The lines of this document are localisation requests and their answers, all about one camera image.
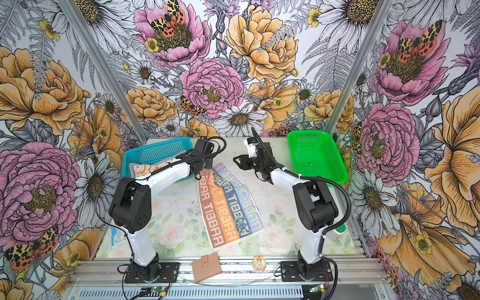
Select teal plastic basket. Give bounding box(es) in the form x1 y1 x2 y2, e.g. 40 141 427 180
121 137 193 178

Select striped grey patterned towel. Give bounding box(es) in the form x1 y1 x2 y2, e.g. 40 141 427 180
197 162 266 251

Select orange patterned white towel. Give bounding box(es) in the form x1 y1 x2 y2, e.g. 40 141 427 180
129 159 175 178

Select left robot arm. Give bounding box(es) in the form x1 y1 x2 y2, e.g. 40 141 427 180
109 136 227 282

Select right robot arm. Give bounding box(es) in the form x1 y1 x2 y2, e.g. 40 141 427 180
233 137 343 280

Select green plastic basket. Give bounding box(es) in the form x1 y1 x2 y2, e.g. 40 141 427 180
287 130 348 185

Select white bottle green cap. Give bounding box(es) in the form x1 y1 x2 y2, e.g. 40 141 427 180
327 224 348 241

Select brown leather wallet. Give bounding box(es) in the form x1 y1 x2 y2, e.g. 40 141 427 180
191 252 222 283

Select blue white plastic packet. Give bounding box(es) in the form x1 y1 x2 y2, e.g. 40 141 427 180
110 227 124 247

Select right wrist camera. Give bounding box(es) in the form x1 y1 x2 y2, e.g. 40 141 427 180
244 137 259 158

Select right black corrugated cable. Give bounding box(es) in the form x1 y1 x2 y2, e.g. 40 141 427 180
250 127 353 300

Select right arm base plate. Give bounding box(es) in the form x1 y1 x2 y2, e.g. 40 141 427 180
280 261 334 282

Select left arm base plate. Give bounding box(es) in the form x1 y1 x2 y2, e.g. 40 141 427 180
124 262 180 284

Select aluminium front rail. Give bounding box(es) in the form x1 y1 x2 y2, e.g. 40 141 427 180
63 256 395 300

